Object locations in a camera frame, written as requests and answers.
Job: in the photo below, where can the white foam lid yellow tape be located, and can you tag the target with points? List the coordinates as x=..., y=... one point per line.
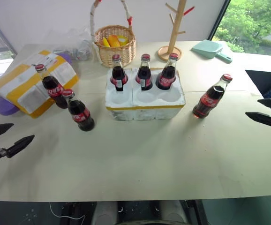
x=27, y=86

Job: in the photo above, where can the glass cola bottle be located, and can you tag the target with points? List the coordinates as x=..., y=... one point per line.
x=208, y=100
x=53, y=90
x=166, y=78
x=80, y=114
x=144, y=77
x=119, y=76

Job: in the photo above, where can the white foam bottle crate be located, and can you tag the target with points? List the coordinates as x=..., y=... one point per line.
x=147, y=112

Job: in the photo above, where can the purple plastic object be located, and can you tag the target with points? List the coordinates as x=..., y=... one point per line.
x=4, y=107
x=67, y=58

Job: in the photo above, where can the dark open bin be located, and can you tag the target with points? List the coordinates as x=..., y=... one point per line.
x=262, y=79

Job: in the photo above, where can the teal plastic dustpan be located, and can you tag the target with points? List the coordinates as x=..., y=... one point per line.
x=207, y=49

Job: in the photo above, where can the clear plastic bag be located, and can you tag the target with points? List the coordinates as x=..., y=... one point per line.
x=82, y=48

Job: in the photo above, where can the grey rounded shape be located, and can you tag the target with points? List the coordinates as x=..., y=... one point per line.
x=106, y=212
x=171, y=211

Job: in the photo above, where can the wooden mug tree stand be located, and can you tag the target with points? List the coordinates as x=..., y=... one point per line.
x=174, y=35

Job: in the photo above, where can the yellow toy banana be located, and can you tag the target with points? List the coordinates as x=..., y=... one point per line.
x=105, y=42

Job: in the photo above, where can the orange toy fruit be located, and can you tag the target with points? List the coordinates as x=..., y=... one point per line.
x=114, y=41

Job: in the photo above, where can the yellow toy fruit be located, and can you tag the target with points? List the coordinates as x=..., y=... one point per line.
x=123, y=39

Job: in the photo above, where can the grey window frame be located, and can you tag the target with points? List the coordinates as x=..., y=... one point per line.
x=0, y=32

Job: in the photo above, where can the black window frame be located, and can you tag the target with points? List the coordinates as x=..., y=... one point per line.
x=218, y=18

